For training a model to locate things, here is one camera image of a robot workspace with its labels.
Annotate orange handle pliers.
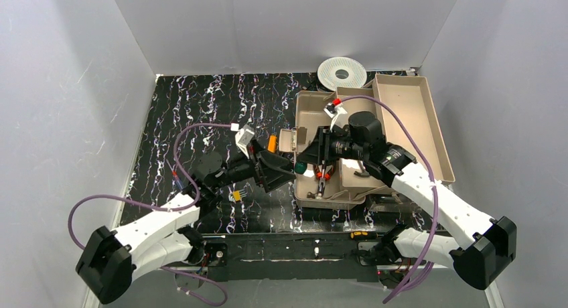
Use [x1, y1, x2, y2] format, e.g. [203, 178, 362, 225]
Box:
[267, 135, 278, 153]

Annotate green handle screwdriver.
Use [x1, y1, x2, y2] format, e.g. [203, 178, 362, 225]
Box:
[294, 162, 307, 175]

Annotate red needle nose pliers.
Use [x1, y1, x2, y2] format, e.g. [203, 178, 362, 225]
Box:
[313, 165, 336, 181]

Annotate beige plastic tool box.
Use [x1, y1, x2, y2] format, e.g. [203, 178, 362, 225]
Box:
[279, 74, 455, 210]

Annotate black handle hammer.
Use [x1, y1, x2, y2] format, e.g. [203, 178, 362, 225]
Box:
[307, 165, 328, 199]
[354, 160, 380, 179]

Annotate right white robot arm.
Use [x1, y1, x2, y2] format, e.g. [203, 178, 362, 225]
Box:
[297, 112, 517, 290]

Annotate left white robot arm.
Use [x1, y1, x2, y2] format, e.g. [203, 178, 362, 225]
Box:
[75, 140, 295, 304]

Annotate yellow hex key set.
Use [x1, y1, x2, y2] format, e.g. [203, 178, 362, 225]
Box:
[228, 189, 248, 203]

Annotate white filament spool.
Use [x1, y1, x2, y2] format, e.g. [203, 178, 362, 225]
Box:
[317, 57, 367, 91]

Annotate red blue small screwdriver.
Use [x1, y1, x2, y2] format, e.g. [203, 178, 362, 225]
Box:
[166, 160, 185, 192]

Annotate black marble pattern mat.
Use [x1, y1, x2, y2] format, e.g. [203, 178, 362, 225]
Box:
[126, 72, 431, 234]

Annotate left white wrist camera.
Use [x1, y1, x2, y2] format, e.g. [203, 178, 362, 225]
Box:
[235, 125, 255, 157]

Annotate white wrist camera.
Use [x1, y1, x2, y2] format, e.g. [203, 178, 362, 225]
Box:
[235, 125, 255, 157]
[324, 98, 348, 130]

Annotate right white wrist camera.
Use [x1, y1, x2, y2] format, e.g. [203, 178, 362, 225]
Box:
[324, 98, 348, 130]

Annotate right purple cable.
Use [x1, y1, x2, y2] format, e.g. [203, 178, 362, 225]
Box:
[332, 95, 440, 305]

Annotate purple cable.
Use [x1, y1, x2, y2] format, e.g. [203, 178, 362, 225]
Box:
[332, 95, 440, 305]
[67, 123, 238, 307]

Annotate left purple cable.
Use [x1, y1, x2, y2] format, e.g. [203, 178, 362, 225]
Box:
[67, 123, 238, 307]

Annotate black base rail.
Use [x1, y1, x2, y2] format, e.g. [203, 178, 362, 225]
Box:
[204, 232, 379, 283]

